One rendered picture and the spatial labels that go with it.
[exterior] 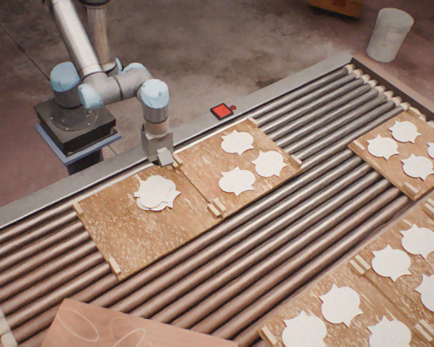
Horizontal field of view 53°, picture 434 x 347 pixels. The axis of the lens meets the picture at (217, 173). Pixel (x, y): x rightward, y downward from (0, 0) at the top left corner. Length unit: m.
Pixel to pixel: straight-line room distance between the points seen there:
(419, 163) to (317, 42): 2.50
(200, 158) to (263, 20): 2.84
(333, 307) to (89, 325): 0.73
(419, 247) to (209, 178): 0.79
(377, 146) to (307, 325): 0.87
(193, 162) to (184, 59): 2.17
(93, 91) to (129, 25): 2.97
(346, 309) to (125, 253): 0.73
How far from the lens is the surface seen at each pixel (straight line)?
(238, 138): 1.80
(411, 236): 1.71
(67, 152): 1.86
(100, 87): 1.29
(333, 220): 1.67
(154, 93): 1.23
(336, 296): 1.48
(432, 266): 1.69
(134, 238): 1.51
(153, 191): 1.59
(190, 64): 3.75
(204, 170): 1.69
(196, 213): 1.56
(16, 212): 1.69
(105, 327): 1.28
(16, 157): 3.15
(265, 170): 1.71
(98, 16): 1.59
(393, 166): 1.92
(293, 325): 1.41
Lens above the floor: 2.23
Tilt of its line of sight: 50 degrees down
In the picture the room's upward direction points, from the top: 7 degrees clockwise
